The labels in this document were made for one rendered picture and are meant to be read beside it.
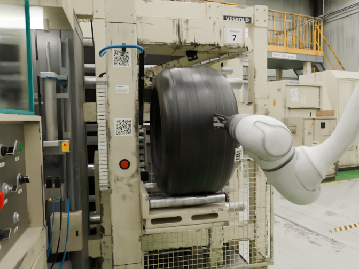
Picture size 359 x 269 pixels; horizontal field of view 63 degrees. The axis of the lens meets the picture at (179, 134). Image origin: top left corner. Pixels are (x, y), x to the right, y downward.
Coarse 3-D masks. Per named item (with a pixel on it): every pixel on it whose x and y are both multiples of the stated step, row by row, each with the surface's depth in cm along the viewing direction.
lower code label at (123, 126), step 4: (116, 120) 124; (120, 120) 124; (124, 120) 125; (128, 120) 125; (116, 124) 124; (120, 124) 124; (124, 124) 125; (128, 124) 125; (116, 128) 124; (120, 128) 124; (124, 128) 125; (128, 128) 125; (116, 132) 124; (120, 132) 124; (124, 132) 125; (128, 132) 125
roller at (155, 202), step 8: (224, 192) 130; (152, 200) 121; (160, 200) 122; (168, 200) 123; (176, 200) 123; (184, 200) 124; (192, 200) 125; (200, 200) 125; (208, 200) 126; (216, 200) 127; (224, 200) 128
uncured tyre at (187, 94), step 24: (168, 72) 122; (192, 72) 122; (216, 72) 125; (168, 96) 113; (192, 96) 112; (216, 96) 114; (168, 120) 111; (192, 120) 109; (168, 144) 111; (192, 144) 109; (216, 144) 111; (168, 168) 114; (192, 168) 113; (216, 168) 115; (168, 192) 126; (192, 192) 125
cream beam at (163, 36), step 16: (144, 16) 150; (144, 32) 150; (160, 32) 152; (176, 32) 154; (192, 32) 155; (208, 32) 157; (224, 32) 159; (160, 48) 160; (176, 48) 162; (192, 48) 162; (208, 48) 162; (224, 48) 163; (240, 48) 164
